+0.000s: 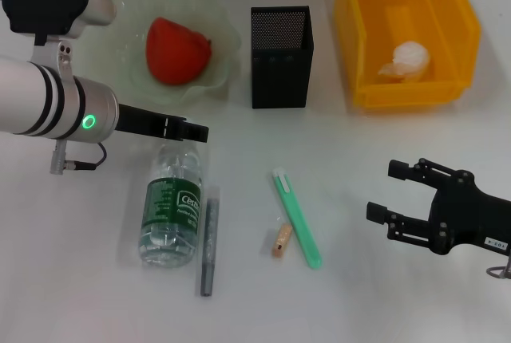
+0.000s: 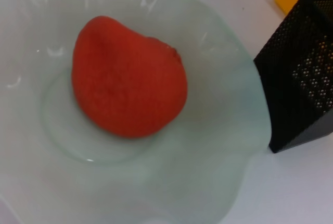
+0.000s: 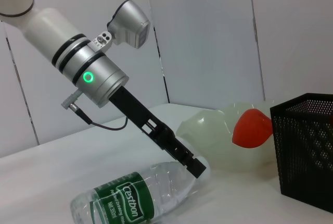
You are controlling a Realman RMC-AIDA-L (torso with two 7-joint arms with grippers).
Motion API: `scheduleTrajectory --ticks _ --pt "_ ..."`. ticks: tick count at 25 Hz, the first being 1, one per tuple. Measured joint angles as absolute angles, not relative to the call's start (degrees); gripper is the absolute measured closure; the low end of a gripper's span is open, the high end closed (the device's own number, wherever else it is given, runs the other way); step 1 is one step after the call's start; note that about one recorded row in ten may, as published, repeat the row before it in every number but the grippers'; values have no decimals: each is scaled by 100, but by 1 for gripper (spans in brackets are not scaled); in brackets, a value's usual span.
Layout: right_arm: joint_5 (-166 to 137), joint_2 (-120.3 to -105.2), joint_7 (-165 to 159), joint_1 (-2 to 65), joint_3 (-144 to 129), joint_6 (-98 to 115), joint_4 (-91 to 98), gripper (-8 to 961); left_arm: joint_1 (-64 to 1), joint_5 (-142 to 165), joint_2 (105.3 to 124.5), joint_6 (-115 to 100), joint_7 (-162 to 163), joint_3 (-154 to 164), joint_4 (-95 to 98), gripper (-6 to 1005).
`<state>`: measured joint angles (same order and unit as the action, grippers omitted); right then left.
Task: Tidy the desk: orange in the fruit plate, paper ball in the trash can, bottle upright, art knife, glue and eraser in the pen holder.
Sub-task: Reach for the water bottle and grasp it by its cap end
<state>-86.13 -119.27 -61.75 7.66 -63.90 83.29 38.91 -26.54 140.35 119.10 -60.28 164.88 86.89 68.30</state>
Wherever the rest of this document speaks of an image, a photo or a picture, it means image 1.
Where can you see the small wooden cork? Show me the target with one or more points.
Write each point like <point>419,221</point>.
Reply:
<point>281,241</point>

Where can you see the clear bottle with green label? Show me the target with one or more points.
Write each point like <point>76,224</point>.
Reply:
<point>171,207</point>

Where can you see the pale green glass fruit plate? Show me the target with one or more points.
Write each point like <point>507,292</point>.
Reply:
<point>223,40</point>

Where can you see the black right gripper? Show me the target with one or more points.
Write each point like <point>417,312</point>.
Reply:
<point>471,215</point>

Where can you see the black mesh pen holder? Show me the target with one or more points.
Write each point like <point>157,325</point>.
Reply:
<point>279,80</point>

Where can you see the yellow plastic bin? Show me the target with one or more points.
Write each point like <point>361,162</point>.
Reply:
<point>407,95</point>

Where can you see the white paper ball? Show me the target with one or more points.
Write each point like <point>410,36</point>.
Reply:
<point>411,57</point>

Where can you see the red-orange toy fruit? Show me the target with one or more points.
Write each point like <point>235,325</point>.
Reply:
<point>175,52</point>

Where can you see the grey glitter pen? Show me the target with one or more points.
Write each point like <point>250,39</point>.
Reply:
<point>207,263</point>

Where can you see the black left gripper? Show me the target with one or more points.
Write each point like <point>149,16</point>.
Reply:
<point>147,123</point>

